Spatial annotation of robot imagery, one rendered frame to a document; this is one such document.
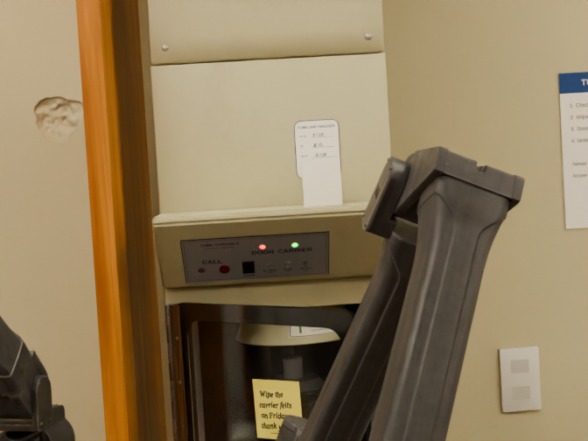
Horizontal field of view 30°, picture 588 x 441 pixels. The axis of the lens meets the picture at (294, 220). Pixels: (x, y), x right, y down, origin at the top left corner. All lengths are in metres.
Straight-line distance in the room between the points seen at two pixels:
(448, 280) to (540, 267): 1.16
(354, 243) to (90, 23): 0.44
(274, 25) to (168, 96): 0.17
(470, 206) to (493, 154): 1.10
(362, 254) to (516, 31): 0.68
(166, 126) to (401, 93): 0.58
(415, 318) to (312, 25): 0.75
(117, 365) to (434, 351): 0.69
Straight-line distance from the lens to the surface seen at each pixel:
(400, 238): 0.96
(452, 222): 0.87
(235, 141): 1.50
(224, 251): 1.43
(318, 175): 1.42
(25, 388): 1.18
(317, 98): 1.50
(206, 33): 1.51
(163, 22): 1.52
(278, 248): 1.43
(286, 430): 1.17
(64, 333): 1.98
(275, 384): 1.40
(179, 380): 1.51
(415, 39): 1.96
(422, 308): 0.84
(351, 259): 1.46
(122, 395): 1.45
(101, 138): 1.42
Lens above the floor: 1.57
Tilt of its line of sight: 3 degrees down
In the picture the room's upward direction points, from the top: 3 degrees counter-clockwise
